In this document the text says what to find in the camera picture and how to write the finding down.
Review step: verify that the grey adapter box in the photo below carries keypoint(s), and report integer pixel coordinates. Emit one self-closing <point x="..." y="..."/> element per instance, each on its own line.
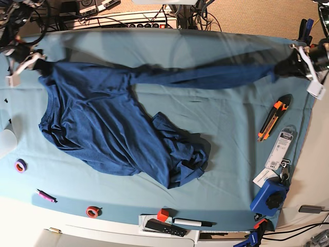
<point x="310" y="209"/>

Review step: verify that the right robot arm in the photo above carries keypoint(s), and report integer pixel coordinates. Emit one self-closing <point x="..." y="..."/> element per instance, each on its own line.
<point x="14" y="15"/>

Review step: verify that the purple tape roll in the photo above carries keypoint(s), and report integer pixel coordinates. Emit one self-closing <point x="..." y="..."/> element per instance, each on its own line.
<point x="20" y="166"/>

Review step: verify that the blue black clamp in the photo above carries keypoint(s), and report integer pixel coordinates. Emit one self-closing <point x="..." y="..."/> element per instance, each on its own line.
<point x="304" y="31"/>

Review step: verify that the white black marker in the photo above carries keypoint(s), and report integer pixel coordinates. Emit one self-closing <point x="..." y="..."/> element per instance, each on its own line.
<point x="196" y="223"/>

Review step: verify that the light blue table cloth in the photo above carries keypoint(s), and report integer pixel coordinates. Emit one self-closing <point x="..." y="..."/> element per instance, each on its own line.
<point x="226" y="122"/>

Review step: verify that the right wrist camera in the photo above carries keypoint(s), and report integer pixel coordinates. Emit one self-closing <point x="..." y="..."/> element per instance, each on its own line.
<point x="13" y="80"/>

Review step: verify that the white paper tag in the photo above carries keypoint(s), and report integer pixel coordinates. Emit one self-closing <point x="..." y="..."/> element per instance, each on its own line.
<point x="263" y="176"/>

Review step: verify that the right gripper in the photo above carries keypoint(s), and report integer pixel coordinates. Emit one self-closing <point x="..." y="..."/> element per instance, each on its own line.
<point x="23" y="56"/>

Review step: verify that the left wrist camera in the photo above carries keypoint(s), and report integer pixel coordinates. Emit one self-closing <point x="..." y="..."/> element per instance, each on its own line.
<point x="316" y="89"/>

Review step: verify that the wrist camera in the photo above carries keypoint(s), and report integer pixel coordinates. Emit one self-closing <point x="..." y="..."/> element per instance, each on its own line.
<point x="316" y="89"/>
<point x="13" y="80"/>

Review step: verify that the pink marker pen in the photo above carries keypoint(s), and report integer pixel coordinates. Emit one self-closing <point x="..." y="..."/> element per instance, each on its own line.
<point x="46" y="196"/>

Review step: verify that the packaged tool blister card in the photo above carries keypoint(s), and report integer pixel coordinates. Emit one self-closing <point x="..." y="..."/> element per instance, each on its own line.
<point x="280" y="148"/>

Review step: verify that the white translucent cup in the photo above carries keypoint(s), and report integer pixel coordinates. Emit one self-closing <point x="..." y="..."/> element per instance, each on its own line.
<point x="8" y="142"/>

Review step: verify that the blue box with knob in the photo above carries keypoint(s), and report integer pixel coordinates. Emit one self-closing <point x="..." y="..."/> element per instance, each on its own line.
<point x="270" y="197"/>

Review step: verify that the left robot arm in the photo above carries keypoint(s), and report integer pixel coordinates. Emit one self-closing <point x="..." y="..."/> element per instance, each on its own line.
<point x="322" y="7"/>

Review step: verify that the red tape roll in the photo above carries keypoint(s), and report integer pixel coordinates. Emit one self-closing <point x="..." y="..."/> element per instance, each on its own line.
<point x="93" y="211"/>

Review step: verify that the orange black utility knife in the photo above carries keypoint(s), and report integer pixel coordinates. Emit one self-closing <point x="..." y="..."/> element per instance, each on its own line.
<point x="276" y="112"/>

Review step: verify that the red cube block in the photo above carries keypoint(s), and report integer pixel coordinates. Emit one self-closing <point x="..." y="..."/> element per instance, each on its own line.
<point x="163" y="215"/>

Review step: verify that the metal keys carabiner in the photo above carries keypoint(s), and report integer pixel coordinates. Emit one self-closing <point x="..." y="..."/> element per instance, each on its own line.
<point x="285" y="165"/>

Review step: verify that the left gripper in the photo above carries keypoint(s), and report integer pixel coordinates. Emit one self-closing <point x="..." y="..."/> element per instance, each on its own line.
<point x="295" y="65"/>

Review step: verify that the blue t-shirt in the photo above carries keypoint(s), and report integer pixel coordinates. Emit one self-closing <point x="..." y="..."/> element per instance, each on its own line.
<point x="93" y="115"/>

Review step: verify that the power strip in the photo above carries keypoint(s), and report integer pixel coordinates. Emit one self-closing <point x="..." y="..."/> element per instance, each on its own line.
<point x="149" y="19"/>

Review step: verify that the black remote control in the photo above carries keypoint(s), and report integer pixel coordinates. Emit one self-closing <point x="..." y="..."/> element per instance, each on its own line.
<point x="165" y="228"/>

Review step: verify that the blue orange bottom clamp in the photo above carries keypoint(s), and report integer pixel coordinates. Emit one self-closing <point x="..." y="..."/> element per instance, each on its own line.
<point x="255" y="237"/>

